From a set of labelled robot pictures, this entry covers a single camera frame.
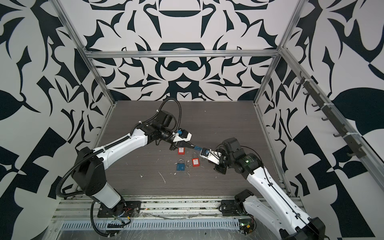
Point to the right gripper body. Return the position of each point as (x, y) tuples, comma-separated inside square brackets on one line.
[(222, 167)]

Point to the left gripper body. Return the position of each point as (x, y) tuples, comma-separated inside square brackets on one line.
[(175, 146)]

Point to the red padlock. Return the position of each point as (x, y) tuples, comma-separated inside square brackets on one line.
[(195, 160), (181, 151)]

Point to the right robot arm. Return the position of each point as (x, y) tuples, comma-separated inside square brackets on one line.
[(285, 219)]

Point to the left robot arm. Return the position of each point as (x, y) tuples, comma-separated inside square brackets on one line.
[(90, 174)]

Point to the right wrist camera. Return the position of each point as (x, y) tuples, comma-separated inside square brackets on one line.
[(211, 156)]

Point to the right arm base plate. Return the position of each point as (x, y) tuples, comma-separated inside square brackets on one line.
[(236, 208)]

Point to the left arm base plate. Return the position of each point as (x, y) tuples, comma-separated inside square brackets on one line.
[(121, 210)]

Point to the aluminium frame crossbar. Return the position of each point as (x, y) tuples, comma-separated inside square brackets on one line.
[(181, 54)]

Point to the black hook rail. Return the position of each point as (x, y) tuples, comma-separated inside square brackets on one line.
[(333, 115)]

